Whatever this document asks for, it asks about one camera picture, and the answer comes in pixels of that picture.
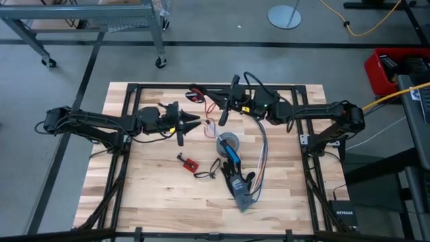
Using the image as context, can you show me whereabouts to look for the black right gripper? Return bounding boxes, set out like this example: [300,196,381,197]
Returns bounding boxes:
[189,74,269,127]

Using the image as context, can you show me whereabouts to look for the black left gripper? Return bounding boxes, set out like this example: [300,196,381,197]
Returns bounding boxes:
[157,101,202,147]

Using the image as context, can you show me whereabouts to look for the red electrical wire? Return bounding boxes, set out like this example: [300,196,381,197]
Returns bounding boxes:
[193,89,219,139]

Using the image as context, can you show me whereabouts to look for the black wire spool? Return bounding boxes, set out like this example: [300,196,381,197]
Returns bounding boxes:
[185,87,206,104]

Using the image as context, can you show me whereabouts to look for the small red circuit board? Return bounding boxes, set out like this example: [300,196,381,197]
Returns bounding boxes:
[176,153,200,174]

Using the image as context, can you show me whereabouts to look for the clear safety glasses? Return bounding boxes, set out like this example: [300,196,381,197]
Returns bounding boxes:
[193,157,222,179]

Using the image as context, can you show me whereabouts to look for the black grey work glove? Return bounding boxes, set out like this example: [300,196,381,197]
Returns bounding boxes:
[220,160,256,213]

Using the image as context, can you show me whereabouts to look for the round grey stand base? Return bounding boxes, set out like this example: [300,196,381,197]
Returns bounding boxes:
[267,0,302,30]

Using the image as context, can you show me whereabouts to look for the black horizontal rig bar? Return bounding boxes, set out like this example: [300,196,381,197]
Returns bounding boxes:
[0,228,430,242]

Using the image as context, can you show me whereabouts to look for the red plastic bin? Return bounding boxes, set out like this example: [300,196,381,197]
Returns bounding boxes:
[363,46,430,97]

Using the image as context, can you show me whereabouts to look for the grey metal wheeled cart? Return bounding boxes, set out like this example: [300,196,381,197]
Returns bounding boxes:
[0,0,171,70]

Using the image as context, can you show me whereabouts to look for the black electronic device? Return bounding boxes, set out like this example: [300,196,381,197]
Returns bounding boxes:
[378,54,400,81]

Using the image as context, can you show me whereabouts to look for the grey desk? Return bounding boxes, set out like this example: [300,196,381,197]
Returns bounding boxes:
[396,74,430,236]

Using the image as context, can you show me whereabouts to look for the grey duct tape roll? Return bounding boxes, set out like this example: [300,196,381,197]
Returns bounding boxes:
[216,132,241,158]

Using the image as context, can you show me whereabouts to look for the black aluminium table frame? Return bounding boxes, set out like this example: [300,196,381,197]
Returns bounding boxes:
[72,83,352,242]

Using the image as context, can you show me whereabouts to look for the blue black handled screwdriver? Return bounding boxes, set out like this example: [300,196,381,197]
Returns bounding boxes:
[205,120,242,165]

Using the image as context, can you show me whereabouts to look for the multicoloured wire bundle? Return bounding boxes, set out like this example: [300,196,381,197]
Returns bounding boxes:
[250,117,269,204]

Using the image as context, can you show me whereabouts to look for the silver mounting bracket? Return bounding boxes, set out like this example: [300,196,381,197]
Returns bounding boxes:
[300,133,341,147]

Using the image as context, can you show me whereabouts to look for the yellow cable with black connector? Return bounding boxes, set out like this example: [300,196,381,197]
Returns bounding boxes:
[318,0,402,38]

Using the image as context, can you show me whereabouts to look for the white floor cable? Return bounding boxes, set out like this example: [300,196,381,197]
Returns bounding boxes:
[345,116,407,151]

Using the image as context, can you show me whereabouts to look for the black Netgear network switch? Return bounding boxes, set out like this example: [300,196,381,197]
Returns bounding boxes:
[328,200,359,230]

